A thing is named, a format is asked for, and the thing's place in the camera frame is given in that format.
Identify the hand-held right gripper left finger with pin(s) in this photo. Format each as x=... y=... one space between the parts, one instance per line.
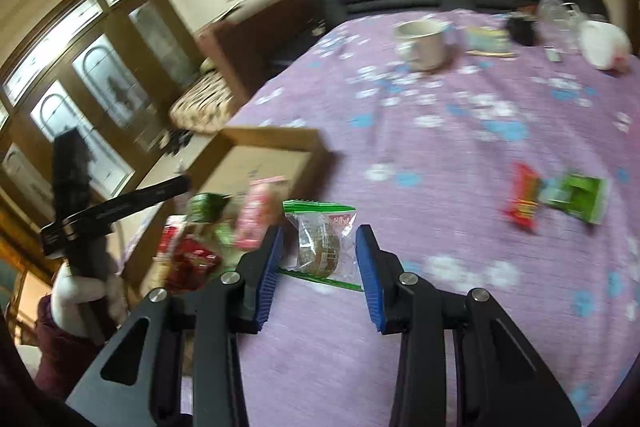
x=267 y=277

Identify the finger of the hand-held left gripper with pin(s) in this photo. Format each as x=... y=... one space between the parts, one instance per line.
x=140 y=202

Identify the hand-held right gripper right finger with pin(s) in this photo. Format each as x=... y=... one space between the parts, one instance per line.
x=370 y=277

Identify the white and red candy packet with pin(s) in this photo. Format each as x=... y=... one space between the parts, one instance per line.
x=169 y=237

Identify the green and white candy packet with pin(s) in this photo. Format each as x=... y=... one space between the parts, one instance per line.
x=226 y=234

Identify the green-edged clear cake packet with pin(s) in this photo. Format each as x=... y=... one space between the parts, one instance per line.
x=320 y=242

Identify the dark green snack packet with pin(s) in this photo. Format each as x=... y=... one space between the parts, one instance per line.
x=205 y=206

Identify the pink snack packet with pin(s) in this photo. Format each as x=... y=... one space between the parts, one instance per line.
x=257 y=212

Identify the dark red snack packet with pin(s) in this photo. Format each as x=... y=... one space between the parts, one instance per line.
x=192 y=259

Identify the cardboard tray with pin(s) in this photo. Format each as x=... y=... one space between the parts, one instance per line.
x=260 y=162

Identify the person's left forearm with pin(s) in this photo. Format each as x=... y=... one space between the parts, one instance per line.
x=55 y=352

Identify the person's left hand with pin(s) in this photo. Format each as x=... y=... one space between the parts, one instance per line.
x=75 y=294

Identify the pair of dark shoes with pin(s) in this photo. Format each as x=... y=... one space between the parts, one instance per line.
x=177 y=140

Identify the wooden glass door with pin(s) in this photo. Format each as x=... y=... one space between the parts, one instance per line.
x=90 y=72

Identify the purple floral tablecloth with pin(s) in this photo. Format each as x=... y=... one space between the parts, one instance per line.
x=450 y=147

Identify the red striped snack packet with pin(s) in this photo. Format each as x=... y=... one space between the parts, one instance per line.
x=522 y=197

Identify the brown armchair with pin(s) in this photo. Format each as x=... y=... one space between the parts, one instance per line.
x=250 y=37

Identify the green and clear snack packet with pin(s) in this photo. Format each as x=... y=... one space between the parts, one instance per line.
x=580 y=194

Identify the white mug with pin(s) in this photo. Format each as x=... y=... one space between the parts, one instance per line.
x=425 y=44

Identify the green yellow packet far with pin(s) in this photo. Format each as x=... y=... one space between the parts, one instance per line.
x=487 y=41

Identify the black container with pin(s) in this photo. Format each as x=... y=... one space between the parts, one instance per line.
x=521 y=31

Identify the clear plastic bottle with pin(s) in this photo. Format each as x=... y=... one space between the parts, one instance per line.
x=555 y=19

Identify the white bowl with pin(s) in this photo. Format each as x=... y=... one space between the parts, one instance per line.
x=602 y=44

